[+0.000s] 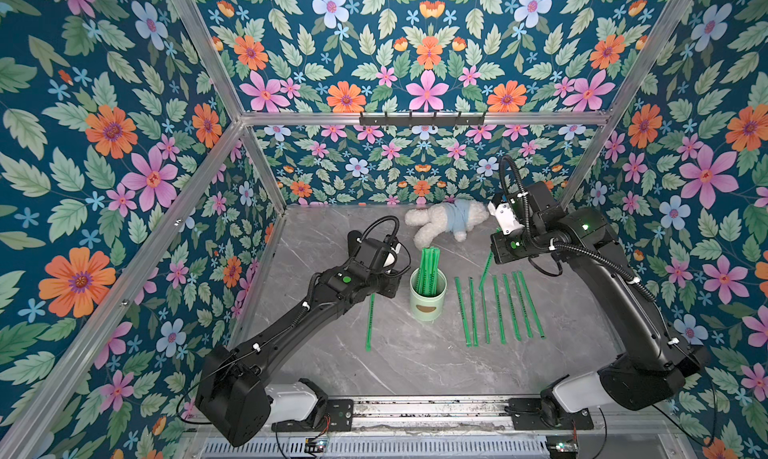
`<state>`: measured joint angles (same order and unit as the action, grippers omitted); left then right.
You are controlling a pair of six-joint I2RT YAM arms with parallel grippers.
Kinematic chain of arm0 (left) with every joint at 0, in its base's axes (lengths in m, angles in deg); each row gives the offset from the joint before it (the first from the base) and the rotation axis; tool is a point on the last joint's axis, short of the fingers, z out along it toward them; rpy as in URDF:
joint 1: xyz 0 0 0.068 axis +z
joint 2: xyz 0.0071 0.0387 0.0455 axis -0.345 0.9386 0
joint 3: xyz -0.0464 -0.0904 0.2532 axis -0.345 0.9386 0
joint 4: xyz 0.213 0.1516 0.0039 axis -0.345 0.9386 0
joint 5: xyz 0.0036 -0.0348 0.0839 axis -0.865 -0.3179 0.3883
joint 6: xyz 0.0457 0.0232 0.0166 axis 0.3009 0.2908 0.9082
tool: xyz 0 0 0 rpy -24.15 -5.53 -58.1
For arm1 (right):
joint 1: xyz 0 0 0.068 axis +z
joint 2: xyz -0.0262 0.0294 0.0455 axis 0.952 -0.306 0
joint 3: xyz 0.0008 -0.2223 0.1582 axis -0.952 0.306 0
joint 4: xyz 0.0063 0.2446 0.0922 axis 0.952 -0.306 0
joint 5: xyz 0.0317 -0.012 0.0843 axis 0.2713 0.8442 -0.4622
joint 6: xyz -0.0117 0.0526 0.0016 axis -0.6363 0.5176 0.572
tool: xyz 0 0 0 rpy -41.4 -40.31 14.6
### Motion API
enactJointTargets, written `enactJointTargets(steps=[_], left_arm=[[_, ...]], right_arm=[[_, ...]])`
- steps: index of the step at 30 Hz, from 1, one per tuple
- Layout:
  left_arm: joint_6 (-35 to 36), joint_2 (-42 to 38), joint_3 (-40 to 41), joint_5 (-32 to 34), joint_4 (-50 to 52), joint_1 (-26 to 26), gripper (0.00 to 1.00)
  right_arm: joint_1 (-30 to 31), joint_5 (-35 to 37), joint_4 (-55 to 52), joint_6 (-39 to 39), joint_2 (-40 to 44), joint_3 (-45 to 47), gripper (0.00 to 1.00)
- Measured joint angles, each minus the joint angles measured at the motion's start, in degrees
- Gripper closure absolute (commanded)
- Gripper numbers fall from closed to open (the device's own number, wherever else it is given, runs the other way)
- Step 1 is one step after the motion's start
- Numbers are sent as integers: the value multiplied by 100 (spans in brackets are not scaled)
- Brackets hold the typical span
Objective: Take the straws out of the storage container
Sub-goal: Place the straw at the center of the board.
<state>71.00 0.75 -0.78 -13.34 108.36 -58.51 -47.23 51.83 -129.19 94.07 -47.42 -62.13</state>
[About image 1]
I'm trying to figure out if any white vented cable duct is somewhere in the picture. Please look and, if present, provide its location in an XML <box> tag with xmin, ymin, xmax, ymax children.
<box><xmin>201</xmin><ymin>436</ymin><xmax>550</xmax><ymax>458</ymax></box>

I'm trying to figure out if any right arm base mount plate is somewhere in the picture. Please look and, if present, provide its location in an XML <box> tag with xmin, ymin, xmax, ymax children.
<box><xmin>505</xmin><ymin>397</ymin><xmax>595</xmax><ymax>431</ymax></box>

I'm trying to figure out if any white plush teddy bear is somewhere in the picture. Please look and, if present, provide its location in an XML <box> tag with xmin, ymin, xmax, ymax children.
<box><xmin>404</xmin><ymin>199</ymin><xmax>490</xmax><ymax>249</ymax></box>

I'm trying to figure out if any light green storage cup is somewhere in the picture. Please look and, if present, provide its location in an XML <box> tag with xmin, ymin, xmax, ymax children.
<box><xmin>409</xmin><ymin>269</ymin><xmax>447</xmax><ymax>322</ymax></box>

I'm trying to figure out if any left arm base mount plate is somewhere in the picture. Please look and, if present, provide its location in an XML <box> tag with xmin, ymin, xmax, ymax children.
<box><xmin>271</xmin><ymin>398</ymin><xmax>355</xmax><ymax>434</ymax></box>

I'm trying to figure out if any black wall hook rack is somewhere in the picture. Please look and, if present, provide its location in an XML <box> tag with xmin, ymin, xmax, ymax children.
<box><xmin>358</xmin><ymin>111</ymin><xmax>486</xmax><ymax>128</ymax></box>

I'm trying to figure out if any bundle of green wrapped straws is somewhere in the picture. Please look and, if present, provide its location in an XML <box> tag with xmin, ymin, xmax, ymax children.
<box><xmin>414</xmin><ymin>247</ymin><xmax>440</xmax><ymax>297</ymax></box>

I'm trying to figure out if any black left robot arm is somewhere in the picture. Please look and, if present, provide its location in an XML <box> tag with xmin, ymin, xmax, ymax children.
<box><xmin>194</xmin><ymin>228</ymin><xmax>406</xmax><ymax>447</ymax></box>

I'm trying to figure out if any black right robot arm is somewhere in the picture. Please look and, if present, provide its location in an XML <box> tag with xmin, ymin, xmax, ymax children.
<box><xmin>489</xmin><ymin>183</ymin><xmax>710</xmax><ymax>423</ymax></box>

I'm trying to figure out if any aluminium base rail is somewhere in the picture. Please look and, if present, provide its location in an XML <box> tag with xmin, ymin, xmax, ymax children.
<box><xmin>191</xmin><ymin>395</ymin><xmax>679</xmax><ymax>433</ymax></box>

